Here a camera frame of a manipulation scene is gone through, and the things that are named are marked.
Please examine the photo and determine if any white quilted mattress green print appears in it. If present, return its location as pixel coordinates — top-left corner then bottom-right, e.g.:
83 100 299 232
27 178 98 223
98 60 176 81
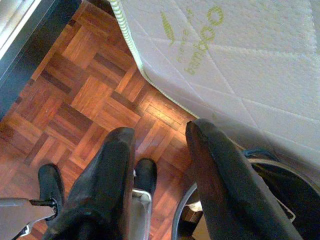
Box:
109 0 320 191

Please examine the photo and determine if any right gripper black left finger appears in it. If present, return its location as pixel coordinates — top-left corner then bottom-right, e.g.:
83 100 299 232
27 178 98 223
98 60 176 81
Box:
42 126 137 240

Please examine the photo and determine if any round grey trash bin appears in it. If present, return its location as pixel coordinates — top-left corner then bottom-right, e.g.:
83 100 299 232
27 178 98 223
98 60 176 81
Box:
171 147 320 240

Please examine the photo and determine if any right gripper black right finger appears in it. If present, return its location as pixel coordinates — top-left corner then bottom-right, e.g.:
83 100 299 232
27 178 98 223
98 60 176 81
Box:
185 118 304 240

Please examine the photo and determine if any crumpled white paper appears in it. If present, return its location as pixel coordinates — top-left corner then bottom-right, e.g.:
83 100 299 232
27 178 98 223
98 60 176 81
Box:
186 201 204 213

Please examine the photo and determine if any blue bin bag drawstring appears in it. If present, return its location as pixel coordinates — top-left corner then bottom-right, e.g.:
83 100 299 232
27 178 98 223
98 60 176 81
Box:
243 147 281 162

